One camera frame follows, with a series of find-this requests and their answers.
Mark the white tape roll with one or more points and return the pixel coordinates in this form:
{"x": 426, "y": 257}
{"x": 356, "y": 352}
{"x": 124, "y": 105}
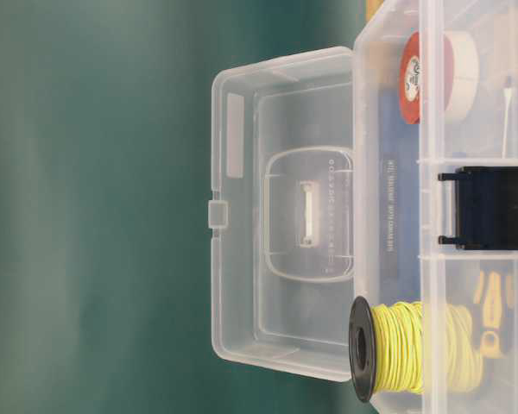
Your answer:
{"x": 461, "y": 74}

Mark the white plastic stick tool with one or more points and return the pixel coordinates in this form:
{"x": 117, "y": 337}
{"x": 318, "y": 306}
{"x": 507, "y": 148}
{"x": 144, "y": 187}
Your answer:
{"x": 508, "y": 92}

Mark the blue flat tool package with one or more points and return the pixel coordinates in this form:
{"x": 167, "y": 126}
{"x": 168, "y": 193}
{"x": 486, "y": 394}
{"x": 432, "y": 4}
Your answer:
{"x": 399, "y": 203}

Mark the yellow wire spool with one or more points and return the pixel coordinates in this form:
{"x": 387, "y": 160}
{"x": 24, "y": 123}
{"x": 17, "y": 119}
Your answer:
{"x": 386, "y": 349}

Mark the red tape roll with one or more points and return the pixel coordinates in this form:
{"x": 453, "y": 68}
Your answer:
{"x": 409, "y": 78}

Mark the clear plastic toolbox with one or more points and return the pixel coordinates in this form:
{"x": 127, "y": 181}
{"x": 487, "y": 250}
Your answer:
{"x": 436, "y": 137}

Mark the yellow black handled nipper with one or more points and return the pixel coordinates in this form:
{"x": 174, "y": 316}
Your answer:
{"x": 493, "y": 316}

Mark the clear toolbox lid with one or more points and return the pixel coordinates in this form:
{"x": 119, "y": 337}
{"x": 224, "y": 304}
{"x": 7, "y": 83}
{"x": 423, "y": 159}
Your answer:
{"x": 281, "y": 213}

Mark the black toolbox latch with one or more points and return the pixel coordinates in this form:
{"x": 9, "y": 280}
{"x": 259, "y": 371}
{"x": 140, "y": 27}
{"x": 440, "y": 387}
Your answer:
{"x": 486, "y": 208}

